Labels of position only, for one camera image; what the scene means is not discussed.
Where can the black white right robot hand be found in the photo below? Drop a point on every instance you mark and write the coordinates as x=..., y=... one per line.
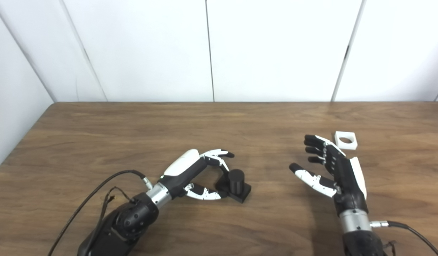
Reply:
x=347, y=181

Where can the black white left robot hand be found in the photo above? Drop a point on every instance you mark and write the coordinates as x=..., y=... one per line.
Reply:
x=183, y=167

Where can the white square piece with hole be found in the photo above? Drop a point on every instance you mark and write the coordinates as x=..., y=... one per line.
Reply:
x=353, y=144

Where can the black peg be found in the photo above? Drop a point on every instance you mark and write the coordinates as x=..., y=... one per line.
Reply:
x=236, y=183

